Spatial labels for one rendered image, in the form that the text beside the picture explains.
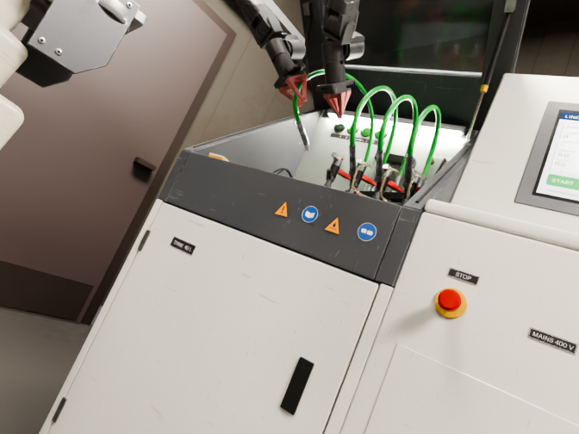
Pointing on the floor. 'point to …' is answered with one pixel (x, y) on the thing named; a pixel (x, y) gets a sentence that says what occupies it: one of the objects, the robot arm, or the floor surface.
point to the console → (482, 301)
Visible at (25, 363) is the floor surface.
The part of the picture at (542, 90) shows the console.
